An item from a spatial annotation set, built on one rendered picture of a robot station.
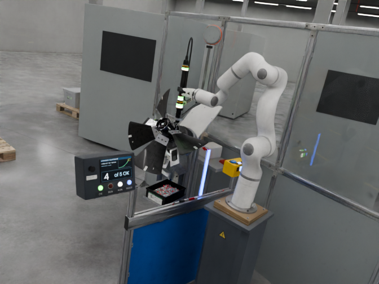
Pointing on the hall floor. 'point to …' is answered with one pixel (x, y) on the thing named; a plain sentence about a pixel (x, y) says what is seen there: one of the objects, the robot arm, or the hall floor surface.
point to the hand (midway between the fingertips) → (182, 89)
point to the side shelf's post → (207, 181)
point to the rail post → (125, 256)
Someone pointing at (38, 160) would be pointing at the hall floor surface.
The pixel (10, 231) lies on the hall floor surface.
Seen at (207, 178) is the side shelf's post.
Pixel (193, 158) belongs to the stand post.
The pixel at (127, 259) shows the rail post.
